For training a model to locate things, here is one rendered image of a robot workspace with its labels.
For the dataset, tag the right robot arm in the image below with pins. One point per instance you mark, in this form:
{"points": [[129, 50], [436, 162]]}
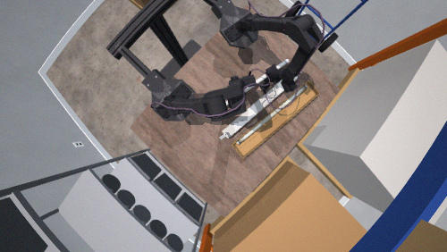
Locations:
{"points": [[215, 100]]}

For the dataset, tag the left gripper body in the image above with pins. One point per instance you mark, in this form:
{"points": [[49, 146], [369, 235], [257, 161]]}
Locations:
{"points": [[270, 72]]}

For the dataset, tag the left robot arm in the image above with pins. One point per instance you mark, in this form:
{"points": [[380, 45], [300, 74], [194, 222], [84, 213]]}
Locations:
{"points": [[297, 30]]}

